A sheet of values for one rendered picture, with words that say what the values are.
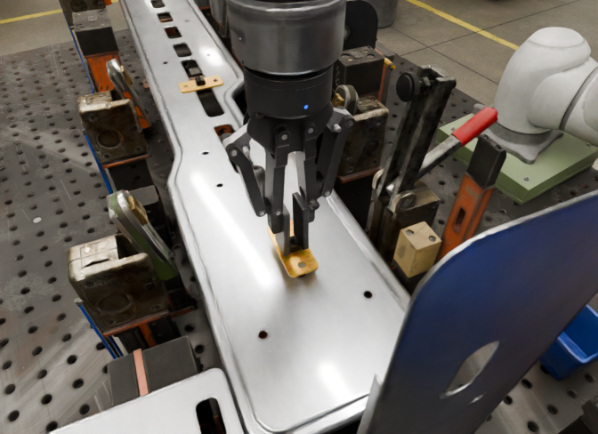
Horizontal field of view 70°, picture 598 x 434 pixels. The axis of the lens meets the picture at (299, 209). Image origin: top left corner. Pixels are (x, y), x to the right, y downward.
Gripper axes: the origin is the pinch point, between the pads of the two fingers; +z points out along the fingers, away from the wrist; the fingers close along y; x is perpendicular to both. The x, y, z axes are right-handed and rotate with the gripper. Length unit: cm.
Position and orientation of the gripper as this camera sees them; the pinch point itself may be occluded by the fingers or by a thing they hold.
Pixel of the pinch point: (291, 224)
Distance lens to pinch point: 49.4
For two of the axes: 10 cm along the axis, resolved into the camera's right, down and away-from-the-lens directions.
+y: -9.2, 2.8, -2.8
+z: 0.0, 7.1, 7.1
